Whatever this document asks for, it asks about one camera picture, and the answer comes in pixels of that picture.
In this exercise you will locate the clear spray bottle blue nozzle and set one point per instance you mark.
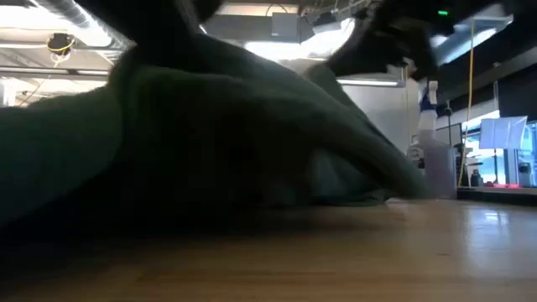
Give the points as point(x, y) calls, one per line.
point(438, 168)

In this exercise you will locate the black metal table frame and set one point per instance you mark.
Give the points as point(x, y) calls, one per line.
point(495, 197)

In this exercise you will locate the grey ceiling box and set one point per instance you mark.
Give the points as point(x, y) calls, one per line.
point(285, 25)

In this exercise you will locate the silver ceiling duct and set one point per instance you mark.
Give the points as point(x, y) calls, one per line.
point(69, 11)

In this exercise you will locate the fluorescent light strip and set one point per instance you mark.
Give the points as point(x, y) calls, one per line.
point(367, 82)

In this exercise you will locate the dark green button shirt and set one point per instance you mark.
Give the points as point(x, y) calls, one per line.
point(168, 147)

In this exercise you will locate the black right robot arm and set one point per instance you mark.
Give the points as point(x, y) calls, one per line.
point(482, 6)

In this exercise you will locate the white display screen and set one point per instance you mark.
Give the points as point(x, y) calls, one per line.
point(503, 133)

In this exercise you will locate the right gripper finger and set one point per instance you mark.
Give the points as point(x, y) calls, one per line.
point(350, 58)

